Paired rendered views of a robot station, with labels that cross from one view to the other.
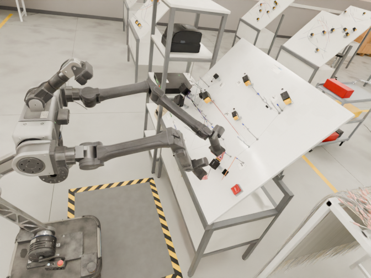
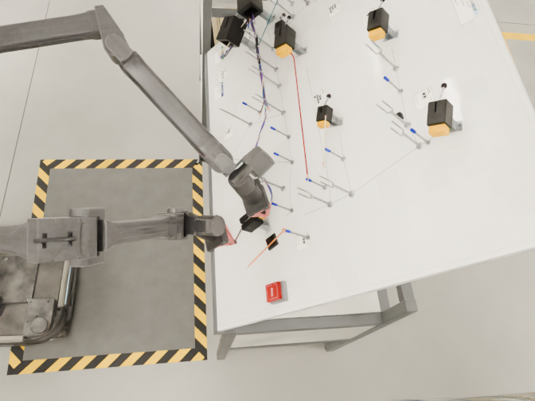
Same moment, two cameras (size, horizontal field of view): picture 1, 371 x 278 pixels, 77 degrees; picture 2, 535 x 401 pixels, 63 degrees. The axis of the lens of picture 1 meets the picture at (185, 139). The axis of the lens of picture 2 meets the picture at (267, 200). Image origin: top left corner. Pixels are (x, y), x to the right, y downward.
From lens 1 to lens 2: 70 cm
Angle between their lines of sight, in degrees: 25
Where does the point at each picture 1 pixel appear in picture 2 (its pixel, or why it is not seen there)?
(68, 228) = not seen: hidden behind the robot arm
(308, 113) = (480, 177)
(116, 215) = not seen: hidden behind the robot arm
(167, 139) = (25, 247)
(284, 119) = (423, 169)
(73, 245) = (19, 279)
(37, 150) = not seen: outside the picture
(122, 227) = (123, 250)
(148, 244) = (162, 288)
